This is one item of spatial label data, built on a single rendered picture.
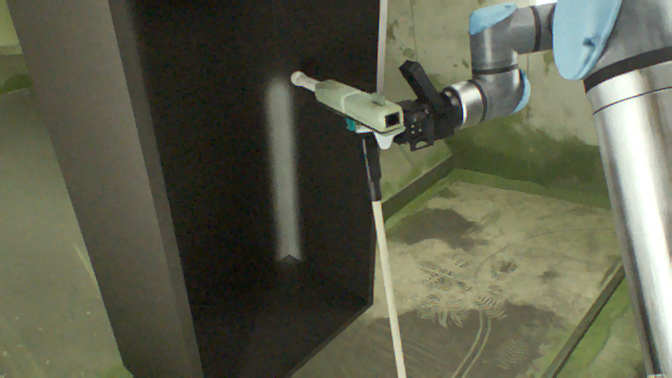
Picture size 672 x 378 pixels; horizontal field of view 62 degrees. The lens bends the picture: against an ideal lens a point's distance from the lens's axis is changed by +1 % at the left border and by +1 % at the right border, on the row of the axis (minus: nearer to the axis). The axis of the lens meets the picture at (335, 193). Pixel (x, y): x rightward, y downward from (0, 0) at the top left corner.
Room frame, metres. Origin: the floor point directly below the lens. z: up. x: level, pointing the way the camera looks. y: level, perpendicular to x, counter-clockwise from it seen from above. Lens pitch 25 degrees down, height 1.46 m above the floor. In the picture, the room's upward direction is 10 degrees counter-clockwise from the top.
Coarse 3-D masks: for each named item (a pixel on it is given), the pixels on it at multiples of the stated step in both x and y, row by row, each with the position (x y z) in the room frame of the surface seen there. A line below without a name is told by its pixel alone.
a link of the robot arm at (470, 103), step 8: (448, 88) 1.06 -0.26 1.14; (456, 88) 1.04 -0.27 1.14; (464, 88) 1.04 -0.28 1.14; (472, 88) 1.04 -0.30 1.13; (456, 96) 1.04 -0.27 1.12; (464, 96) 1.03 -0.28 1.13; (472, 96) 1.03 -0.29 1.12; (480, 96) 1.03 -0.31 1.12; (464, 104) 1.02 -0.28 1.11; (472, 104) 1.02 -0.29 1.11; (480, 104) 1.03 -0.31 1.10; (464, 112) 1.01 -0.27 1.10; (472, 112) 1.02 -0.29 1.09; (480, 112) 1.03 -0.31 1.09; (464, 120) 1.02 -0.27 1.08; (472, 120) 1.03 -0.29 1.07; (456, 128) 1.04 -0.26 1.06
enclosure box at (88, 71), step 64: (64, 0) 0.86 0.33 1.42; (128, 0) 1.18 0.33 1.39; (192, 0) 1.28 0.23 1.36; (256, 0) 1.41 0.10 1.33; (320, 0) 1.33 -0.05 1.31; (384, 0) 1.19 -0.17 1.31; (64, 64) 0.92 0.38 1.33; (128, 64) 0.78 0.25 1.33; (192, 64) 1.28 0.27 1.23; (256, 64) 1.42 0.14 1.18; (320, 64) 1.36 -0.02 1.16; (64, 128) 0.99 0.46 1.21; (128, 128) 0.81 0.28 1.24; (192, 128) 1.29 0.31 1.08; (256, 128) 1.43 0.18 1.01; (320, 128) 1.38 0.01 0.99; (128, 192) 0.87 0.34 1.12; (192, 192) 1.29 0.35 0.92; (256, 192) 1.45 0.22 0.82; (320, 192) 1.42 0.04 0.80; (128, 256) 0.94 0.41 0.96; (192, 256) 1.29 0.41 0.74; (256, 256) 1.46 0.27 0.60; (320, 256) 1.45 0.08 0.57; (128, 320) 1.03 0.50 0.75; (192, 320) 0.86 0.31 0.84; (256, 320) 1.28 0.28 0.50; (320, 320) 1.26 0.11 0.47
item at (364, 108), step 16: (304, 80) 1.26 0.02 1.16; (320, 96) 1.12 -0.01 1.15; (336, 96) 1.04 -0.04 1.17; (352, 96) 0.99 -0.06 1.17; (368, 96) 0.97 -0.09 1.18; (384, 96) 0.90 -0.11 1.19; (336, 112) 1.05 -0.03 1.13; (352, 112) 0.97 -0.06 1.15; (368, 112) 0.91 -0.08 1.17; (384, 112) 0.87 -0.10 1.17; (400, 112) 0.88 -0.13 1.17; (384, 128) 0.87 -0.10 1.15; (400, 128) 0.88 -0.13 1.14; (368, 144) 0.97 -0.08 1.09; (368, 160) 0.97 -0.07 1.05; (368, 176) 0.97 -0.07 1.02; (368, 192) 0.98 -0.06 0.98
